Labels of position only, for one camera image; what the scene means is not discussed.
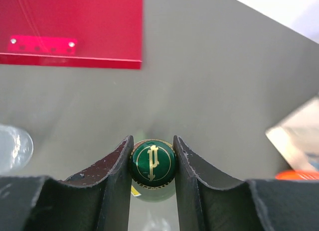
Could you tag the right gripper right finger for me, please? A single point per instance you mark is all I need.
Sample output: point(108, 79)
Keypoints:
point(210, 200)

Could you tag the plastic Pocari Sweat bottle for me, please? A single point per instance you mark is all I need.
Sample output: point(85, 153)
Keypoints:
point(16, 148)

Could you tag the red clip file folder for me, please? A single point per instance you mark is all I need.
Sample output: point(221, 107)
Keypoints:
point(72, 33)

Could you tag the beige canvas tote bag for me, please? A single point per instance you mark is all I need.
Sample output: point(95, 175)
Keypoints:
point(296, 138)

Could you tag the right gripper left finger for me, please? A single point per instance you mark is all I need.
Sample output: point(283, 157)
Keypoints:
point(94, 199)

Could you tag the green bottle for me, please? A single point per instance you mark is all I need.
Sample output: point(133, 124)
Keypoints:
point(153, 165)

